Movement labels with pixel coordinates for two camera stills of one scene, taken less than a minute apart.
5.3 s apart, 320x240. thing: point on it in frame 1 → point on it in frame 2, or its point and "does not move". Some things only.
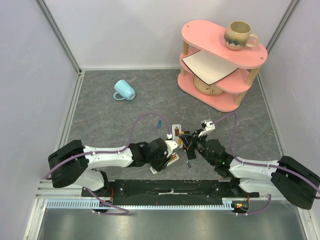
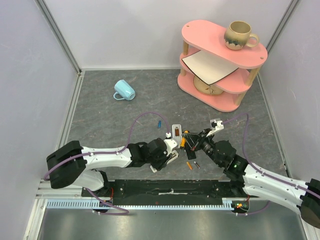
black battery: (189, 164) → (197, 165)
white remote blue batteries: (176, 130) does not move
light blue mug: (124, 89) does not move
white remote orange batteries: (174, 157) does not move
